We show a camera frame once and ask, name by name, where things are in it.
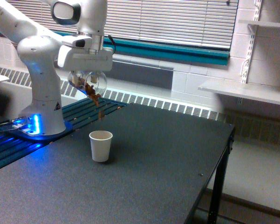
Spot brown nut pieces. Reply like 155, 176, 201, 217
69, 78, 105, 120

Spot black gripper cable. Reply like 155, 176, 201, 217
107, 35, 116, 55

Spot white wall shelf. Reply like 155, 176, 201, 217
198, 79, 280, 105
238, 20, 280, 28

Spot teal window sill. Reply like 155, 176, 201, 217
0, 25, 230, 67

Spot black table leg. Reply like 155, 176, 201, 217
207, 128, 235, 224

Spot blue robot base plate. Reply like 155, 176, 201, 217
0, 121, 73, 143

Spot white paper cup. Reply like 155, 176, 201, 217
89, 130, 113, 162

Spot white shelf rail bracket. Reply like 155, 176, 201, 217
240, 0, 262, 84

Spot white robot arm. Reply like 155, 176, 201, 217
0, 0, 113, 136

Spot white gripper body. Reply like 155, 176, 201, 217
57, 35, 113, 71

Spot white lower wall shelf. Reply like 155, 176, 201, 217
198, 79, 280, 105

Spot white window blinds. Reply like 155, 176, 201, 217
4, 0, 239, 49

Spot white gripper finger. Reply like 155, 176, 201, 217
90, 71, 98, 84
75, 71, 82, 85

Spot white upper wall shelf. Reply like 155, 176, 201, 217
238, 20, 280, 28

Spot black cables at base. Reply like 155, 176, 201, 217
0, 119, 17, 133

